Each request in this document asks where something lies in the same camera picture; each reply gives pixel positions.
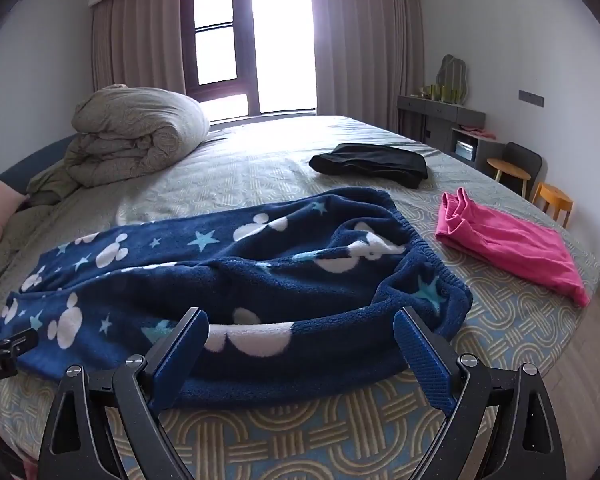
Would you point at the blue headboard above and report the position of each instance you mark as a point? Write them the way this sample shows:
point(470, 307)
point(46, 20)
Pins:
point(30, 160)

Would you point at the grey dressing desk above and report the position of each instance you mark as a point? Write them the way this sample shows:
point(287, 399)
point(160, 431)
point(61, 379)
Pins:
point(442, 120)

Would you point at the orange stool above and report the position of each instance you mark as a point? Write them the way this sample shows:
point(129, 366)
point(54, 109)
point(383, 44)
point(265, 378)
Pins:
point(555, 194)

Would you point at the pink cloth on desk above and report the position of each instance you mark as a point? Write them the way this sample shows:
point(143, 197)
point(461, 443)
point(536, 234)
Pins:
point(477, 130)

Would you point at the wavy-edged table mirror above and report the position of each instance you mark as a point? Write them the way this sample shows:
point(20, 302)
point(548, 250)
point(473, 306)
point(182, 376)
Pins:
point(454, 72)

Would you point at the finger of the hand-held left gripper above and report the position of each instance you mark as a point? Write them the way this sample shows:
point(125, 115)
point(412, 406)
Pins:
point(15, 342)

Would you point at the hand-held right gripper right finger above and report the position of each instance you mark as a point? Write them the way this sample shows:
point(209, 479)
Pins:
point(425, 365)

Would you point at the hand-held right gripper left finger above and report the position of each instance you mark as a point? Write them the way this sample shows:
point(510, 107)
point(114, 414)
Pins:
point(182, 355)

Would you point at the pink pants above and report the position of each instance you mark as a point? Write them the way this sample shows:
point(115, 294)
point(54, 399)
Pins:
point(510, 242)

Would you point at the blue fleece star-print pants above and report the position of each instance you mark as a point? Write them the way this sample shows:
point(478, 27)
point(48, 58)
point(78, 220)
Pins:
point(280, 280)

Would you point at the bed with patterned sheet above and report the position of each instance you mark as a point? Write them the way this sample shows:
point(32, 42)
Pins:
point(260, 165)

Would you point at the dark wall switch panel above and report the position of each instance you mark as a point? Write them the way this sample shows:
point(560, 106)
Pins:
point(531, 98)

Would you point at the yellow-green cup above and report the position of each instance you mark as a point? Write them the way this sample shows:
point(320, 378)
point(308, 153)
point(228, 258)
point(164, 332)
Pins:
point(447, 93)
point(435, 92)

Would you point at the folded grey-green duvet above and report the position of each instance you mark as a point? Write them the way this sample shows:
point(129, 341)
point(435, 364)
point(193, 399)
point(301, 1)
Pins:
point(135, 132)

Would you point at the grey chair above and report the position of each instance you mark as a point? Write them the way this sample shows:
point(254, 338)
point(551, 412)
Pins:
point(527, 160)

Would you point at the dark-framed window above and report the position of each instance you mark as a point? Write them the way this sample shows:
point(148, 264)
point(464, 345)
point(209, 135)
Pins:
point(260, 40)

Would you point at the black pants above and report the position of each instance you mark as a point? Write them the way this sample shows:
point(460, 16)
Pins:
point(375, 162)

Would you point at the round wooden stool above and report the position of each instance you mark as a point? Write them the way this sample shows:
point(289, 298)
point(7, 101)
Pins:
point(507, 166)

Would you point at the beige curtain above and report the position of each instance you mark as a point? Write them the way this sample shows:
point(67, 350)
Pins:
point(135, 45)
point(365, 45)

